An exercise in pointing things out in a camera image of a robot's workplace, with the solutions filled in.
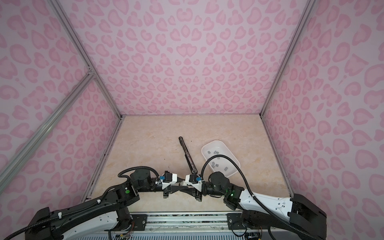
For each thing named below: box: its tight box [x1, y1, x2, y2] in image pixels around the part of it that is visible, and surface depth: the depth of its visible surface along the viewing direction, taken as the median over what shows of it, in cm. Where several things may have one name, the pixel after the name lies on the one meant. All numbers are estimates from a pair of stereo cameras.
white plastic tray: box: [201, 140, 241, 177], surface depth 97 cm
